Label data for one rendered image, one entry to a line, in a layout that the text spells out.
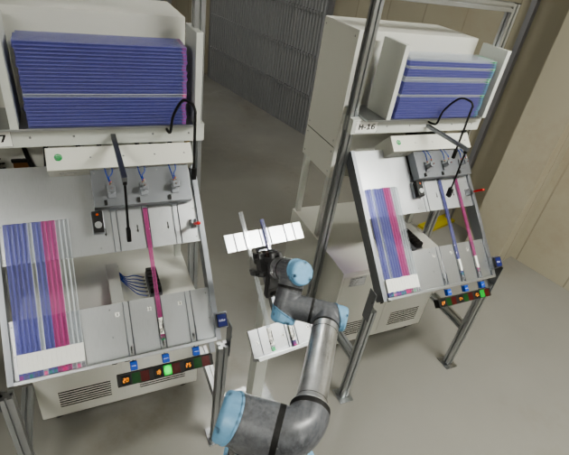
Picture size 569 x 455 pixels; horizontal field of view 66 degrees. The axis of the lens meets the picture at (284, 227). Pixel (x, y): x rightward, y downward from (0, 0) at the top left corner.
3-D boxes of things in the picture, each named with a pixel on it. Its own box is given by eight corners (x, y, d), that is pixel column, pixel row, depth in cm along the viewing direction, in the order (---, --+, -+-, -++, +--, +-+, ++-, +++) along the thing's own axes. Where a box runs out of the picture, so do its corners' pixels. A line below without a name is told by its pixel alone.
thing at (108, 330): (213, 336, 169) (215, 337, 166) (15, 380, 143) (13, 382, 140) (206, 287, 171) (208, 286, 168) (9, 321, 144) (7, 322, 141)
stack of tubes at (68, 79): (187, 124, 162) (188, 47, 147) (27, 128, 141) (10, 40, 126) (179, 112, 171) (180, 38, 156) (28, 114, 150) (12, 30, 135)
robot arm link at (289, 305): (305, 329, 124) (314, 292, 126) (266, 320, 126) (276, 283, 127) (305, 328, 132) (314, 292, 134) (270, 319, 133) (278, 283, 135)
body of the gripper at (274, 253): (270, 248, 152) (287, 250, 141) (274, 273, 152) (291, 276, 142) (250, 253, 148) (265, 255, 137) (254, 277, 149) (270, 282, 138)
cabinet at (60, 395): (196, 388, 229) (200, 301, 195) (45, 428, 201) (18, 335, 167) (171, 303, 277) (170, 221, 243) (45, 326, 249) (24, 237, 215)
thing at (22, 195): (198, 242, 174) (200, 240, 170) (4, 268, 148) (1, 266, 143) (185, 162, 177) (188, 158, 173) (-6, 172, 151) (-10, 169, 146)
